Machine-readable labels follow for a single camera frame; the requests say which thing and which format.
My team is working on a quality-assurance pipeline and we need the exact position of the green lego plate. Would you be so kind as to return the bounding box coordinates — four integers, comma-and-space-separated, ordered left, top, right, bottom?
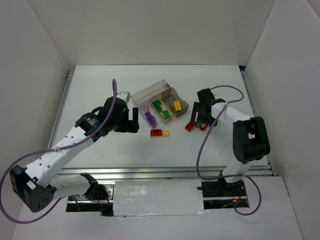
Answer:
162, 110, 171, 119

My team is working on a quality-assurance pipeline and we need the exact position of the yellow curved lego brick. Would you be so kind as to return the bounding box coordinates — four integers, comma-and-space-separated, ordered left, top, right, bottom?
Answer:
173, 100, 182, 112

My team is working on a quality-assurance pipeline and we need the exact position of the small green lego brick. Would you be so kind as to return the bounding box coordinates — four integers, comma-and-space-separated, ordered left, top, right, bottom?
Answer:
155, 105, 163, 112

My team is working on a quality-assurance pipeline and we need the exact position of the clear smoky container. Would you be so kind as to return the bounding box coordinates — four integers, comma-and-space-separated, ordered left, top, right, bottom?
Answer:
131, 79, 171, 110

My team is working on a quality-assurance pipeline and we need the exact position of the red arch lego brick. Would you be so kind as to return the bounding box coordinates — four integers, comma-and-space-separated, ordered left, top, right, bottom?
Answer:
150, 129, 163, 138

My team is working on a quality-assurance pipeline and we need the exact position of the clear small container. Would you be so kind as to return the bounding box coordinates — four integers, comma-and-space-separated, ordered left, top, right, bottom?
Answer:
139, 103, 165, 129

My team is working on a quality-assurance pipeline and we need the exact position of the dark grey container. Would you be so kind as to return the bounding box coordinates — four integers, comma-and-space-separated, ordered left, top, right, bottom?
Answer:
161, 87, 189, 118

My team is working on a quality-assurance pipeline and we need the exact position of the aluminium rail frame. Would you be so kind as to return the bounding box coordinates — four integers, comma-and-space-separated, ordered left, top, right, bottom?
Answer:
44, 64, 280, 181

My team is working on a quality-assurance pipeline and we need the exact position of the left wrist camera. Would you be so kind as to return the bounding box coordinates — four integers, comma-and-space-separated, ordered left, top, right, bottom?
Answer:
116, 91, 131, 104

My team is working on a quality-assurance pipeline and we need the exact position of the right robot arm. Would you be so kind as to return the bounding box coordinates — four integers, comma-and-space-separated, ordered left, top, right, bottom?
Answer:
185, 85, 271, 191

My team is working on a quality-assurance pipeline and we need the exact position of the purple lego brick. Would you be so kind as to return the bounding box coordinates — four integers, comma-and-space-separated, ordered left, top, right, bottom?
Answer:
144, 112, 157, 127

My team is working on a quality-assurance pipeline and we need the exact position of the yellow flat lego plate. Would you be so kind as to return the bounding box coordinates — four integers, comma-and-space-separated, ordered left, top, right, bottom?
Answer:
161, 130, 170, 137

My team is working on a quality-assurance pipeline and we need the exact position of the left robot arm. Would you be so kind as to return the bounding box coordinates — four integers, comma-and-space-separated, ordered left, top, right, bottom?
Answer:
9, 97, 140, 213

